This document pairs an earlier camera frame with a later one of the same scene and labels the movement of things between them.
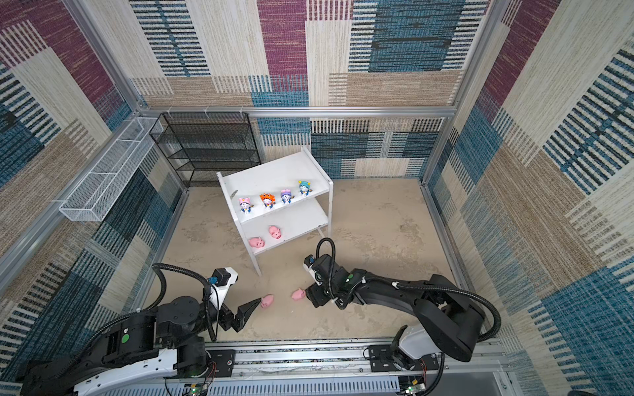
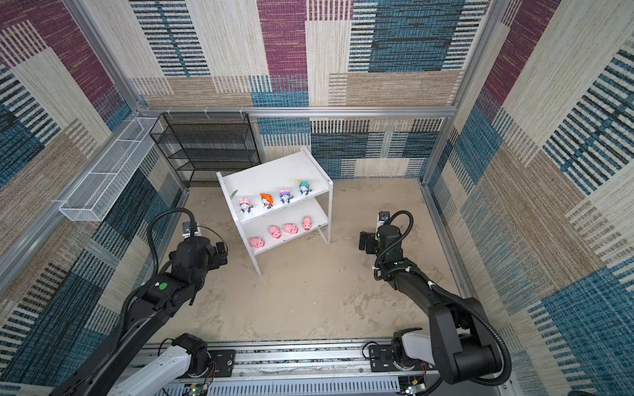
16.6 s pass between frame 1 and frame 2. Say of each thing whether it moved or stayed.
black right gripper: moved
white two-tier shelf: stayed
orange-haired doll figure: stayed
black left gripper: moved
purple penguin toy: stayed
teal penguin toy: stayed
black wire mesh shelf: stayed
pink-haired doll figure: stayed
